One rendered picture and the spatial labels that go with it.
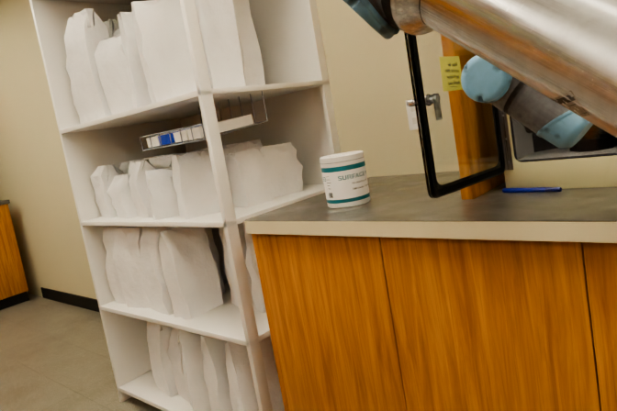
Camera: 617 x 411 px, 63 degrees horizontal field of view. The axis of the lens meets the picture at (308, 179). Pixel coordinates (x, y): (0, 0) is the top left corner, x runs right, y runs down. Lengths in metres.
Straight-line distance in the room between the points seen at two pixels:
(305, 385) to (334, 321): 0.28
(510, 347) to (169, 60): 1.45
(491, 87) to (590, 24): 0.41
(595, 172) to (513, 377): 0.49
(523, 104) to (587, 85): 0.41
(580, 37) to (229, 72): 1.64
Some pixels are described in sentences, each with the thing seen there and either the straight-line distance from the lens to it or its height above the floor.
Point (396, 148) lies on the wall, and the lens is 2.00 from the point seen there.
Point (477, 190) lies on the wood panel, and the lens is 1.35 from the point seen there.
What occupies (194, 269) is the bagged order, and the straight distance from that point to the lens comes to 2.13.
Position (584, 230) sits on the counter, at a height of 0.92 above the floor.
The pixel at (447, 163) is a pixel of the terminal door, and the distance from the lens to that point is 1.15.
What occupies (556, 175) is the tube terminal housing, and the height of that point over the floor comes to 0.97.
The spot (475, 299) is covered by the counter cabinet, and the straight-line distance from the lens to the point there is 1.19.
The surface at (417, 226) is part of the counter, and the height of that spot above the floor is 0.93.
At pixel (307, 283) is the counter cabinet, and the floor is 0.75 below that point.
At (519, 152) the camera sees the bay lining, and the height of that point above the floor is 1.03.
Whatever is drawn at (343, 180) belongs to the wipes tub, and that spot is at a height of 1.02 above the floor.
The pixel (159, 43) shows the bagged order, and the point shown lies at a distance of 1.96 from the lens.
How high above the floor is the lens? 1.19
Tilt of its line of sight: 6 degrees down
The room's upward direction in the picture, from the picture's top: 10 degrees counter-clockwise
